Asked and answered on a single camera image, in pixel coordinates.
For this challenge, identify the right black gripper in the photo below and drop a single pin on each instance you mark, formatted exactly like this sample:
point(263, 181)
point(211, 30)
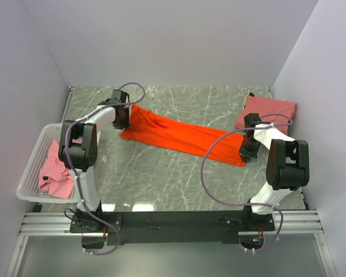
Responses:
point(247, 156)

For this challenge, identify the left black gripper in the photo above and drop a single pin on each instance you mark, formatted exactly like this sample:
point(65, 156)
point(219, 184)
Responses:
point(126, 123)

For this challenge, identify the orange polo shirt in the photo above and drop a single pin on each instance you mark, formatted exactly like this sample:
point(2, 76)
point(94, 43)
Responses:
point(155, 130)

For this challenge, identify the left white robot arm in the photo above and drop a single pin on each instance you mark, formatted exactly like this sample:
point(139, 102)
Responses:
point(78, 150)

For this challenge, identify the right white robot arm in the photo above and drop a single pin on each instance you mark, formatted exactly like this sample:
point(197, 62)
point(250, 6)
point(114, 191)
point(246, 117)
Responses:
point(287, 168)

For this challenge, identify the folded pink t shirt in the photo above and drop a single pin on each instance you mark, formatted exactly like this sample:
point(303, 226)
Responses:
point(266, 106)

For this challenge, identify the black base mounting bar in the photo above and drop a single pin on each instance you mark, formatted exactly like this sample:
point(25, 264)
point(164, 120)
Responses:
point(166, 227)

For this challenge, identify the crumpled pink shirt in basket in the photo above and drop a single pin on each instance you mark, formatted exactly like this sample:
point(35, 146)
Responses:
point(54, 177)

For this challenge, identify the white plastic laundry basket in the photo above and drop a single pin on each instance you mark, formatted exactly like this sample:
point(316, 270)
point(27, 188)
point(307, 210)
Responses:
point(28, 188)

